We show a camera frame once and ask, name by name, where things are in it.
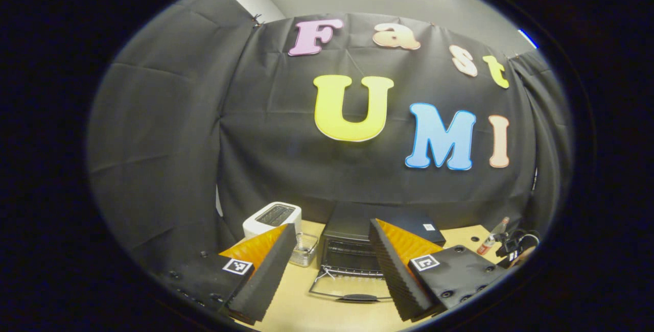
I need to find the white toaster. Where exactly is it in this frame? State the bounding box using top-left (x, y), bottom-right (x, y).
top-left (242, 202), bottom-right (302, 241)

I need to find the clear plastic water bottle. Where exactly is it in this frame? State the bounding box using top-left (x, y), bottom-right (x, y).
top-left (476, 217), bottom-right (510, 256)

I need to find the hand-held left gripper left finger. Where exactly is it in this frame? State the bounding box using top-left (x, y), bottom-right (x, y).
top-left (158, 224), bottom-right (297, 325)

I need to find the black electric oven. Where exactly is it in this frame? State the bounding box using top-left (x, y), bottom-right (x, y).
top-left (308, 201), bottom-right (447, 303)

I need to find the clear glass container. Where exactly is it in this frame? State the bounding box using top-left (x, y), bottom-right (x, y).
top-left (288, 232), bottom-right (319, 268)

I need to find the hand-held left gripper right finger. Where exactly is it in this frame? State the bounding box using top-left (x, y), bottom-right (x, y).
top-left (369, 219), bottom-right (509, 322)

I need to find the small ceiling light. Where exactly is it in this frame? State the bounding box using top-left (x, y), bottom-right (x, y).
top-left (518, 28), bottom-right (539, 50)

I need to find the black backdrop cloth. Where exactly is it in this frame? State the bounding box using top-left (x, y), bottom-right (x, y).
top-left (87, 0), bottom-right (573, 271)

